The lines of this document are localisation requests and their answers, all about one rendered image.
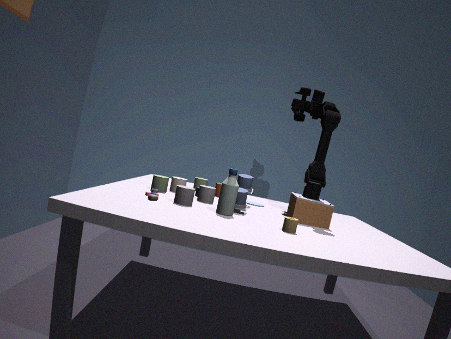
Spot grey bottle with blue cap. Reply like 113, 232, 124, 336
216, 168, 239, 216

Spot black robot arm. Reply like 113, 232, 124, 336
291, 89, 341, 201

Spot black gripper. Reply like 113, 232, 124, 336
293, 87, 312, 122

